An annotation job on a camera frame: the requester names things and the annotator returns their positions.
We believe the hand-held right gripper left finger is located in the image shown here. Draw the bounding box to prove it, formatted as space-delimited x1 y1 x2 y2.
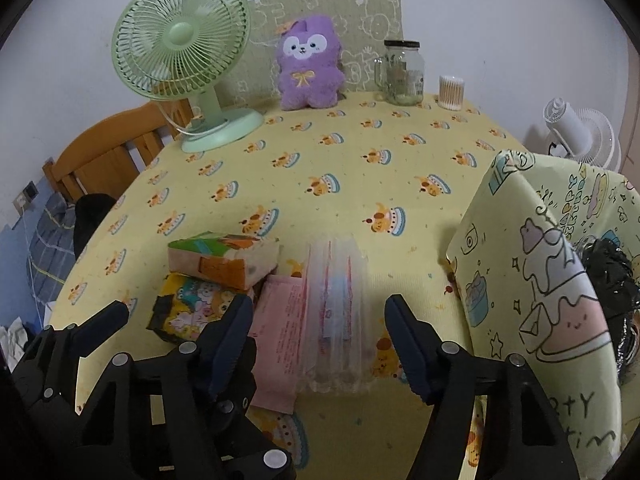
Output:
65 294 257 480

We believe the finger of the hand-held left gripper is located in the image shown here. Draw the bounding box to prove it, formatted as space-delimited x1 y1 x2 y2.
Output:
50 300 131 356
209 396 297 480

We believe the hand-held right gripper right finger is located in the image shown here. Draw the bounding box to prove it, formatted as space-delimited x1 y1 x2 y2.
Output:
384 294 581 480

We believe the pink packet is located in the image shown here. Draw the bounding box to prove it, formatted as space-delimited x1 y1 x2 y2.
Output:
247 275 313 415

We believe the colourful cartoon packet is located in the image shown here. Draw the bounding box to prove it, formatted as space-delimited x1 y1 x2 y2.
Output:
147 272 241 346

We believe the clear plastic pack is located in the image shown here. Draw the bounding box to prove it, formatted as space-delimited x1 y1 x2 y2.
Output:
297 232 373 396

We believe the orange green tissue packet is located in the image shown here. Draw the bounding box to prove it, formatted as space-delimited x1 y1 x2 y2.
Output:
167 231 281 291

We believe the yellow gift-wrapped box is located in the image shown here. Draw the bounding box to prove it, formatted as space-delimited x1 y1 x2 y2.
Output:
445 149 640 480

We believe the black cloth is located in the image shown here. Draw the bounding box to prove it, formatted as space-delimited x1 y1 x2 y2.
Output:
74 194 118 258

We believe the black plastic bag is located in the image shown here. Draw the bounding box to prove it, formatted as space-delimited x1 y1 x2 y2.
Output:
575 237 640 386

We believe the cotton swab container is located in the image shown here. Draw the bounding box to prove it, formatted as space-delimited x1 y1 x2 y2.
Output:
438 75 466 111

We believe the purple plush bunny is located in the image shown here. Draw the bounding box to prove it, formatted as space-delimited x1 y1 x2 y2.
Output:
276 15 345 111

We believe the white standing fan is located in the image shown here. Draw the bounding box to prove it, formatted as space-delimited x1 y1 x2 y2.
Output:
542 97 623 171

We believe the glass mug jar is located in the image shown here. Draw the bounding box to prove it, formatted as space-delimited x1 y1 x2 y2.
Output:
374 40 426 107

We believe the green desk fan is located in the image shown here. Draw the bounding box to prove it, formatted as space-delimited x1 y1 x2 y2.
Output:
111 0 265 154

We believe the green patterned cardboard sheet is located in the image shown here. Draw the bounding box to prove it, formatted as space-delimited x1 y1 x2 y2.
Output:
245 0 403 111

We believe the wall socket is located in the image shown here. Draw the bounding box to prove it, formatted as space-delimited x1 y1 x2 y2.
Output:
12 180 41 213

